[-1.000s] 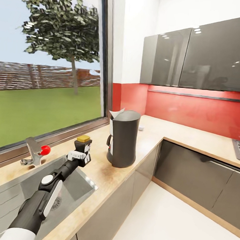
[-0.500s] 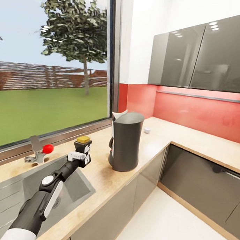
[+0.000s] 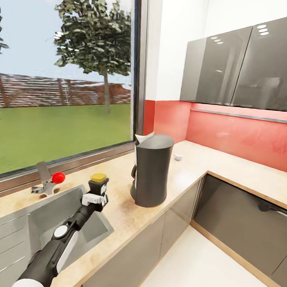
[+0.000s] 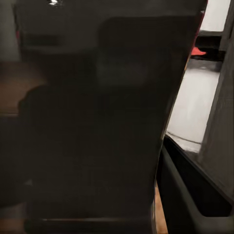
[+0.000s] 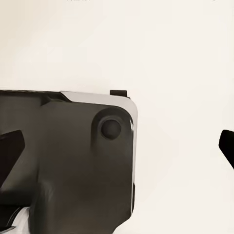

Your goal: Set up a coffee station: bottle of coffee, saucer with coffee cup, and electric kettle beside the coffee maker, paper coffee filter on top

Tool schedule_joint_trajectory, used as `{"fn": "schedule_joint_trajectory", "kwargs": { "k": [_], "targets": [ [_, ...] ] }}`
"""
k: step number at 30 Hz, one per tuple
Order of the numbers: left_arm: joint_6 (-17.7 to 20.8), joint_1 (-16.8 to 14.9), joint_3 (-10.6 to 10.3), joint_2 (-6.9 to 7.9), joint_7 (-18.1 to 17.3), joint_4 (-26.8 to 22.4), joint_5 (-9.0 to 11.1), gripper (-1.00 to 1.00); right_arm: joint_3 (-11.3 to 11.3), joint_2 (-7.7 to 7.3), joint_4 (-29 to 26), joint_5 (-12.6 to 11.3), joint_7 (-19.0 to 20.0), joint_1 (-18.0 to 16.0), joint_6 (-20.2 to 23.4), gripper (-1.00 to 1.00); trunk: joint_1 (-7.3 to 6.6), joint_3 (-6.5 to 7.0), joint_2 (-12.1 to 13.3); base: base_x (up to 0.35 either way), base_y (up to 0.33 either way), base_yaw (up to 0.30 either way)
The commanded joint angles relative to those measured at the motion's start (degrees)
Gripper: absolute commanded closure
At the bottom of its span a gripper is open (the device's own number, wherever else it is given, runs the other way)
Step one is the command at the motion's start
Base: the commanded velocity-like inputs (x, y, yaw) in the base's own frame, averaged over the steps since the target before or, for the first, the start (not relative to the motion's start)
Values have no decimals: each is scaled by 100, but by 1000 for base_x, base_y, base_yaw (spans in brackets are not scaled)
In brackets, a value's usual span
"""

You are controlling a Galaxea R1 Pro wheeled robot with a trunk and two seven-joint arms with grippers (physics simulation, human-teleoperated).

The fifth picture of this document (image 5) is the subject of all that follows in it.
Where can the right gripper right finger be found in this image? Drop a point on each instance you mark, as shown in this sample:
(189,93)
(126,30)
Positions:
(226,145)

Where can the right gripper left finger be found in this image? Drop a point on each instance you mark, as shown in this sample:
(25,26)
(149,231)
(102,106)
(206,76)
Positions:
(12,145)

